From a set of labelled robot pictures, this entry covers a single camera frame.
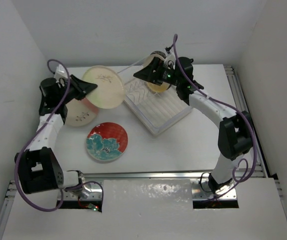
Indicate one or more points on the aluminium mounting rail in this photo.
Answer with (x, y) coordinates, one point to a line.
(198, 182)

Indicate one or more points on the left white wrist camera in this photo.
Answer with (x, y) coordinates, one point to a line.
(60, 73)

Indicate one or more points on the tan plate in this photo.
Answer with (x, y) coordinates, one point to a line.
(151, 86)

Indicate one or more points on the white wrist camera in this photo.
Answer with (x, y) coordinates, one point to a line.
(170, 58)
(60, 73)

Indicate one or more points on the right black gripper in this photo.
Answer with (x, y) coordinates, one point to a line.
(147, 73)

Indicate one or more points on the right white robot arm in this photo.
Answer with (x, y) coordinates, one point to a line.
(235, 133)

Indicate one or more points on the pink cream branch plate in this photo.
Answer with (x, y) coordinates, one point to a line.
(80, 112)

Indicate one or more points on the black patterned plate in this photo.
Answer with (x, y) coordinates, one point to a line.
(159, 53)

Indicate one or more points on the small green circuit board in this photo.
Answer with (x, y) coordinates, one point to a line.
(87, 205)

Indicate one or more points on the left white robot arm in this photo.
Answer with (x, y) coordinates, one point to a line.
(38, 168)

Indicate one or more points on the white front cover panel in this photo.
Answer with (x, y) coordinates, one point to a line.
(157, 210)

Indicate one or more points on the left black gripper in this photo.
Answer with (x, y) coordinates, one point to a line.
(82, 88)

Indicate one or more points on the red blue floral plate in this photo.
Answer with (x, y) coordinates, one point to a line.
(106, 142)

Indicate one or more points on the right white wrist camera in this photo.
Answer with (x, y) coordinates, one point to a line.
(170, 58)

